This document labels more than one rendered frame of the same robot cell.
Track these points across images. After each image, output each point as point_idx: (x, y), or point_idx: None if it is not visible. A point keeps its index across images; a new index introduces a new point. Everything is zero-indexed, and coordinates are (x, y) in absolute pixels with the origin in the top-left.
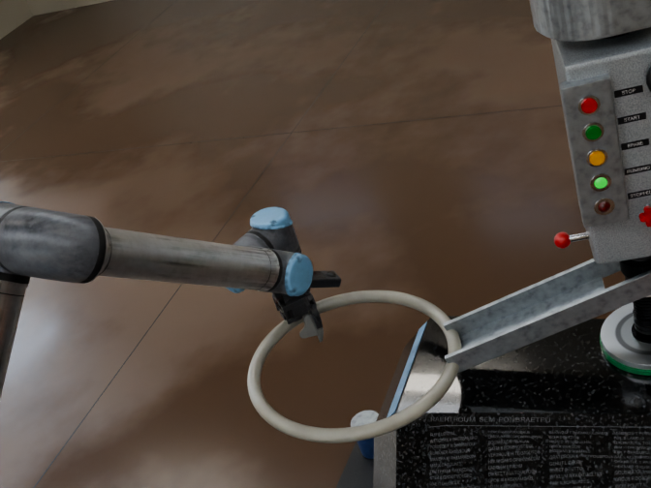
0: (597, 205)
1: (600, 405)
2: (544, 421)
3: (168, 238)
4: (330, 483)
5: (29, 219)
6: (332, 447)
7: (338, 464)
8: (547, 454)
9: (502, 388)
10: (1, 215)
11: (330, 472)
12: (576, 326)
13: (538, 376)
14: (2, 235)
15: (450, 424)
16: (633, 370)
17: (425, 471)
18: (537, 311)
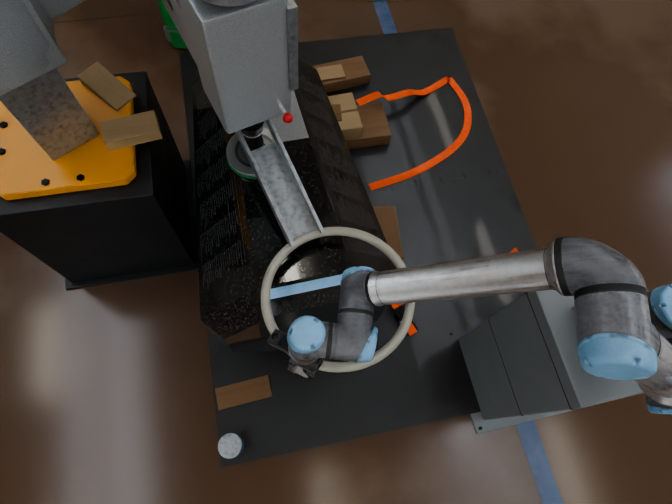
0: None
1: (312, 166)
2: (328, 191)
3: (477, 262)
4: (271, 464)
5: (620, 260)
6: (239, 484)
7: (253, 469)
8: (339, 193)
9: None
10: (635, 294)
11: (261, 471)
12: (251, 194)
13: None
14: (643, 279)
15: (344, 238)
16: None
17: (365, 255)
18: (274, 189)
